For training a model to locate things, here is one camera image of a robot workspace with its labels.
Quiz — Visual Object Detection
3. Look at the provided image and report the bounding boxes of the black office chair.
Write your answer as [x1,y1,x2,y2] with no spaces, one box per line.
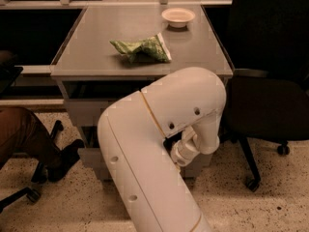
[223,0,309,190]

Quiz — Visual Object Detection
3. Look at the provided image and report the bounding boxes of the green chip bag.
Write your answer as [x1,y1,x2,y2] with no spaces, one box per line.
[110,33,172,63]

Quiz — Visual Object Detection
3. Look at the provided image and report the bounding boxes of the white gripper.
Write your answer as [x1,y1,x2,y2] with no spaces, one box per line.
[171,128,197,167]

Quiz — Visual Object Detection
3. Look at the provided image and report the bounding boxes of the white bowl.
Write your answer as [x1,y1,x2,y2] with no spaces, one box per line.
[161,8,195,28]

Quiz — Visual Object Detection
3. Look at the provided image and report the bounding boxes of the black shoe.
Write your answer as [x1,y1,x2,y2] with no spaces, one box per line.
[47,139,84,183]

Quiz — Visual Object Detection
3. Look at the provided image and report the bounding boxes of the dark desk edge left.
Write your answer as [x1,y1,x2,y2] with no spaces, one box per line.
[0,50,23,95]

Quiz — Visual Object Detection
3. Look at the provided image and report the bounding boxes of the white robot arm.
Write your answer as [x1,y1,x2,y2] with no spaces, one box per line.
[98,67,226,232]

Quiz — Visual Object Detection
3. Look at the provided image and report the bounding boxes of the person leg brown trousers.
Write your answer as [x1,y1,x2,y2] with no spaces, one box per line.
[0,107,62,169]

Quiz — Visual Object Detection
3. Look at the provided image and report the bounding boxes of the black chair base left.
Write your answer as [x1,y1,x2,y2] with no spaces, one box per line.
[0,120,64,213]

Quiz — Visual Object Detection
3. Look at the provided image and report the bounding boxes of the grey drawer cabinet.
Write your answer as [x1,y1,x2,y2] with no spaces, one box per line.
[51,4,232,180]

